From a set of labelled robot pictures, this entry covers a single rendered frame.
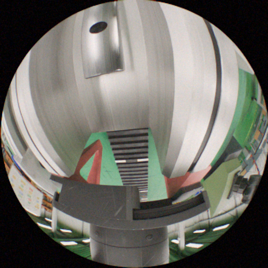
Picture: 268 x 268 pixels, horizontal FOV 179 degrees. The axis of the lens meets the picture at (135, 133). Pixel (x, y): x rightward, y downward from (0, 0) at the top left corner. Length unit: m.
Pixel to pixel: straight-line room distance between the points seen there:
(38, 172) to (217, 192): 0.49
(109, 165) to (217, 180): 0.38
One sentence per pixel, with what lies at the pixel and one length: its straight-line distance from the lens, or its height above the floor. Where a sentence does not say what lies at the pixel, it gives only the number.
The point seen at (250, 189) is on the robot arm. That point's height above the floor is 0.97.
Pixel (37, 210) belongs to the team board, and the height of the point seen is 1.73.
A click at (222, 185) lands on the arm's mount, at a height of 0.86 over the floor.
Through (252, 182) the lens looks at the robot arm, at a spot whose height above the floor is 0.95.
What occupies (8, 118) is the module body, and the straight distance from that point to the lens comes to 0.16.
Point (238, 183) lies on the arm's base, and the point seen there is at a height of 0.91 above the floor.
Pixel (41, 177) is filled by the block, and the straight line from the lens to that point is 0.18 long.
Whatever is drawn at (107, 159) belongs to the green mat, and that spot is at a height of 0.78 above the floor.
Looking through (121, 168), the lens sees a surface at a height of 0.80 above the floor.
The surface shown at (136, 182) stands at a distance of 0.19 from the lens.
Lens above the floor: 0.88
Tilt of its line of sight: 53 degrees down
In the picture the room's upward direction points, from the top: 178 degrees clockwise
